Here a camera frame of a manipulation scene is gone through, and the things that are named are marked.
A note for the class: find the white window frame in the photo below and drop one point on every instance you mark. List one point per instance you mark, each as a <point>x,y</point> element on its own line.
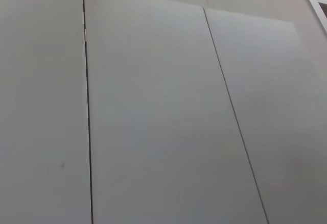
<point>313,4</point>

